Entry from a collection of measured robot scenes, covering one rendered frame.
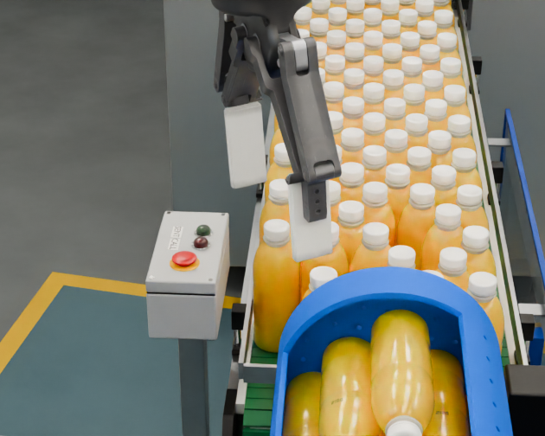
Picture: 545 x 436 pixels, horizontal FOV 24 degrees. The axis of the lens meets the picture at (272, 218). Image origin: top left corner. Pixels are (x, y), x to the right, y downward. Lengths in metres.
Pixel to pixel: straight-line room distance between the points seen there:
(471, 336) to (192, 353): 0.58
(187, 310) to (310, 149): 0.96
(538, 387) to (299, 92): 0.98
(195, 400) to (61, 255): 2.01
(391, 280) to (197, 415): 0.59
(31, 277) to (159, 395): 0.72
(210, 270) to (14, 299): 2.02
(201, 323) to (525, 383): 0.46
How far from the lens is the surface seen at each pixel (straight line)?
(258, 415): 1.86
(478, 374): 1.46
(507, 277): 2.04
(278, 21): 0.88
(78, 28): 5.68
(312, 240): 0.92
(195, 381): 1.98
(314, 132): 0.86
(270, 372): 1.82
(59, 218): 4.17
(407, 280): 1.54
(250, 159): 1.03
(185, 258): 1.81
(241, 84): 0.99
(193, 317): 1.81
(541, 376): 1.80
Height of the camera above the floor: 2.07
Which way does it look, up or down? 30 degrees down
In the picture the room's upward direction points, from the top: straight up
